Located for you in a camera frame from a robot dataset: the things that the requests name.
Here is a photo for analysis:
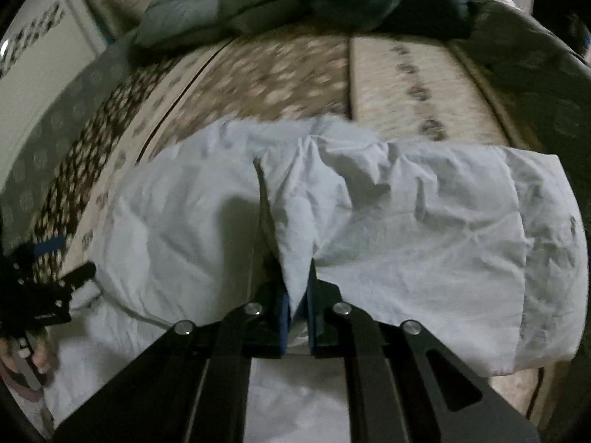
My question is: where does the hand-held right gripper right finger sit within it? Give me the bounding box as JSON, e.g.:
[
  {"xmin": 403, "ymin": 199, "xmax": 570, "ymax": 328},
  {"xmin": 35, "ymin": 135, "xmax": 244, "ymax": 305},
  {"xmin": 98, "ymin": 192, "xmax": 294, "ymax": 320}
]
[{"xmin": 302, "ymin": 260, "xmax": 542, "ymax": 443}]

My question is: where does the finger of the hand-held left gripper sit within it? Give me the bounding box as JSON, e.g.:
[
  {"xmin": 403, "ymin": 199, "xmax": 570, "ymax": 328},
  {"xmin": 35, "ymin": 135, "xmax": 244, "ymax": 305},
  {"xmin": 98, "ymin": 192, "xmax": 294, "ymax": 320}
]
[
  {"xmin": 58, "ymin": 261, "xmax": 98, "ymax": 299},
  {"xmin": 31, "ymin": 236, "xmax": 68, "ymax": 257}
]

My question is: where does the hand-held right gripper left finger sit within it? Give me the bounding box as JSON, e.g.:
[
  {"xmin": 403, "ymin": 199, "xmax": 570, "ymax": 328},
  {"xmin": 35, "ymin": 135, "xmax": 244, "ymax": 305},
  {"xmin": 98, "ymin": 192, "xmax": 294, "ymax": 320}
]
[{"xmin": 53, "ymin": 281, "xmax": 293, "ymax": 443}]

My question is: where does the white padded jacket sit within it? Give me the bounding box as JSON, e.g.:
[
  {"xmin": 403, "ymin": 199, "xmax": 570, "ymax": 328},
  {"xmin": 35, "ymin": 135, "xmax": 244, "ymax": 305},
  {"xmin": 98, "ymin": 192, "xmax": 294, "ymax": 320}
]
[{"xmin": 45, "ymin": 117, "xmax": 590, "ymax": 443}]

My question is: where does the person's left forearm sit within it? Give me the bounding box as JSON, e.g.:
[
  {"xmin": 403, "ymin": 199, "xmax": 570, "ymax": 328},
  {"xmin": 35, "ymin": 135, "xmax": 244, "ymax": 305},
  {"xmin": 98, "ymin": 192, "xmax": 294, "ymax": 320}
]
[{"xmin": 0, "ymin": 376, "xmax": 55, "ymax": 440}]

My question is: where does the person's left hand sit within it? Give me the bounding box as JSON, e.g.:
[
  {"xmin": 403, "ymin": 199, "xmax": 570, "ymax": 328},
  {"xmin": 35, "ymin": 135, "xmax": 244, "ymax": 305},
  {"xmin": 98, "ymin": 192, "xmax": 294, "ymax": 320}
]
[{"xmin": 0, "ymin": 330, "xmax": 61, "ymax": 391}]

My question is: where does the green patterned blanket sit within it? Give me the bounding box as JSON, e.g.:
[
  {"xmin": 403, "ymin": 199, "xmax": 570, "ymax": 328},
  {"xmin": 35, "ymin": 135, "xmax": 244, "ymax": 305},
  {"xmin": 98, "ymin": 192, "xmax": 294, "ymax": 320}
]
[
  {"xmin": 0, "ymin": 39, "xmax": 144, "ymax": 252},
  {"xmin": 455, "ymin": 0, "xmax": 591, "ymax": 264}
]

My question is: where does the blue grey quilt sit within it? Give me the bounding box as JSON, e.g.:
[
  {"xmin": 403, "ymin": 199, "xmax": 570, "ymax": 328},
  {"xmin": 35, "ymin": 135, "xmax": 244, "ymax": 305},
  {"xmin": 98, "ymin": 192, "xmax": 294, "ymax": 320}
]
[{"xmin": 131, "ymin": 0, "xmax": 502, "ymax": 51}]

